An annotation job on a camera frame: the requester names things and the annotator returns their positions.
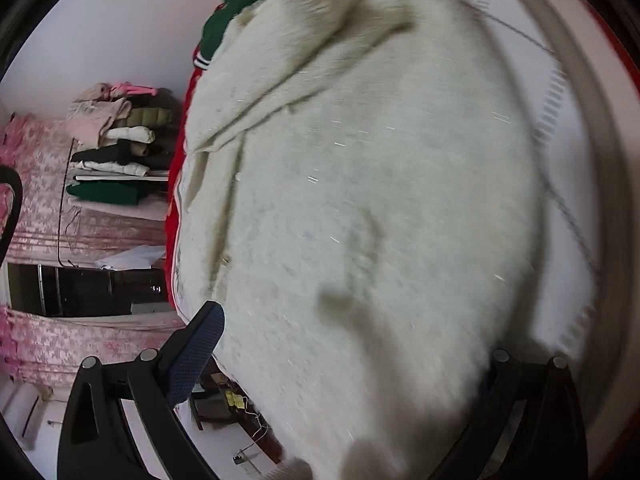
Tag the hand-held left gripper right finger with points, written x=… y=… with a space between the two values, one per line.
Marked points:
x=500 y=385

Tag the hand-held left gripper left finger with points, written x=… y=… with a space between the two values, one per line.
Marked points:
x=197 y=345

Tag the white fleece garment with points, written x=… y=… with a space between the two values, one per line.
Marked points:
x=350 y=185

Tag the stack of folded clothes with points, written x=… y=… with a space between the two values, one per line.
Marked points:
x=120 y=135

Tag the white paper sheet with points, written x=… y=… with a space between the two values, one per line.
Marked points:
x=130 y=257

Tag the red cloth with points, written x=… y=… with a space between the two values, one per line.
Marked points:
x=175 y=220

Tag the dark glossy cabinet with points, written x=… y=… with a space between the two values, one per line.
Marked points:
x=75 y=287

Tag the pink patterned cloth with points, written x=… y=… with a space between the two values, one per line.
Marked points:
x=40 y=185

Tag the black chair part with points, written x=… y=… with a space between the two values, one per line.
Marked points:
x=11 y=210

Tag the green jacket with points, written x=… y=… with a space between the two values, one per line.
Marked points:
x=220 y=25

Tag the grey curved rail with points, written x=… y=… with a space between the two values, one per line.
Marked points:
x=595 y=110

